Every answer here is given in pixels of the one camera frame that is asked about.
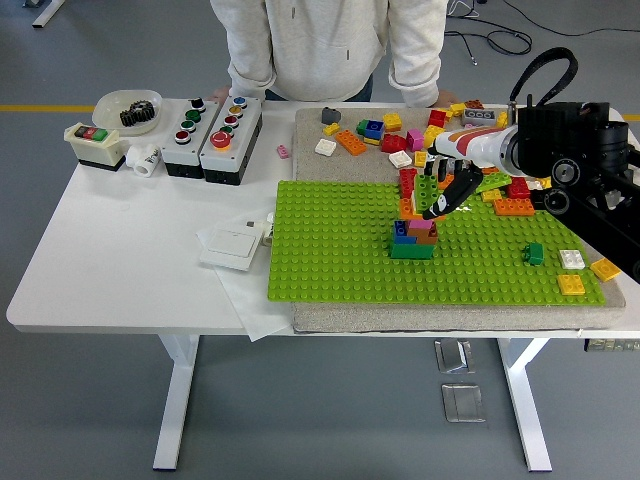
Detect lime green long brick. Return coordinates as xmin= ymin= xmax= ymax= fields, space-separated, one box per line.
xmin=474 ymin=177 xmax=512 ymax=195
xmin=413 ymin=172 xmax=445 ymax=214

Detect grey-brown mat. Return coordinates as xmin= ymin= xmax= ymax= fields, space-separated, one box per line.
xmin=291 ymin=106 xmax=627 ymax=335

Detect white pipe tee fitting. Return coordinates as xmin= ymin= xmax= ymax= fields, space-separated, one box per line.
xmin=124 ymin=143 xmax=162 ymax=178

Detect metal floor plate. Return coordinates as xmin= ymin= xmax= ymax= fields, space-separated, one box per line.
xmin=433 ymin=338 xmax=476 ymax=375
xmin=441 ymin=382 xmax=487 ymax=424

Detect white furniture foot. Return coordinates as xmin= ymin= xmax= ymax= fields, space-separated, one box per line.
xmin=30 ymin=0 xmax=66 ymax=29

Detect red green button switch box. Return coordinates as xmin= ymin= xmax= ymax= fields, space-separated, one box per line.
xmin=63 ymin=122 xmax=126 ymax=174

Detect white table leg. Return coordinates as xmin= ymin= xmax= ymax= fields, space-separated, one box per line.
xmin=152 ymin=334 xmax=201 ymax=471
xmin=497 ymin=338 xmax=554 ymax=474

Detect person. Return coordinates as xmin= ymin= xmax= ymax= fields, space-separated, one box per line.
xmin=209 ymin=0 xmax=451 ymax=109

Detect white wall switch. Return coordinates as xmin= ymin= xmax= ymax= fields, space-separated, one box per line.
xmin=199 ymin=227 xmax=264 ymax=274

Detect under-table tray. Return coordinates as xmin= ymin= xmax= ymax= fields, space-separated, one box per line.
xmin=582 ymin=338 xmax=640 ymax=354

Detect black looped floor cable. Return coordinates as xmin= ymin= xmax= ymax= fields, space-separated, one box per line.
xmin=444 ymin=0 xmax=534 ymax=67

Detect blue green yellow brick stack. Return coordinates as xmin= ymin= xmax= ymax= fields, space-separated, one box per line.
xmin=355 ymin=118 xmax=386 ymax=147

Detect white paper sheet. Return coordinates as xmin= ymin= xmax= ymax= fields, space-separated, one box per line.
xmin=195 ymin=214 xmax=294 ymax=344

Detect white plug adapter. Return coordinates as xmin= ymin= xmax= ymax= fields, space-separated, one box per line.
xmin=243 ymin=212 xmax=276 ymax=247

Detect black metal gears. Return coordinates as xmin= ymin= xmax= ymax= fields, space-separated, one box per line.
xmin=118 ymin=99 xmax=156 ymax=129

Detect green studded baseplate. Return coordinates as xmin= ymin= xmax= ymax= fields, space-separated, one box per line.
xmin=267 ymin=180 xmax=607 ymax=307

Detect grey long brick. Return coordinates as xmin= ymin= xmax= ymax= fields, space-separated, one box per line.
xmin=460 ymin=108 xmax=498 ymax=127

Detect dark green wide brick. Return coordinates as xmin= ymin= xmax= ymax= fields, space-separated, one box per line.
xmin=388 ymin=237 xmax=434 ymax=261

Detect four-button emergency stop box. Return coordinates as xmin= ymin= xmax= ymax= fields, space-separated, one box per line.
xmin=198 ymin=94 xmax=264 ymax=187

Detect red long brick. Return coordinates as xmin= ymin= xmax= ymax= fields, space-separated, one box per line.
xmin=398 ymin=168 xmax=419 ymax=199
xmin=507 ymin=175 xmax=532 ymax=200

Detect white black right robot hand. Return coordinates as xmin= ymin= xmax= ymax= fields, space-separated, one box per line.
xmin=422 ymin=124 xmax=511 ymax=221

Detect three-button control box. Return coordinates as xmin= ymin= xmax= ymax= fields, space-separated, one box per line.
xmin=160 ymin=97 xmax=221 ymax=179

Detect white plastic bowl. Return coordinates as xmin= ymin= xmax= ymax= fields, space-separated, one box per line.
xmin=91 ymin=88 xmax=164 ymax=137

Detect thin black floor cable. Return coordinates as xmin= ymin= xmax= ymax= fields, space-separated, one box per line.
xmin=499 ymin=0 xmax=640 ymax=39

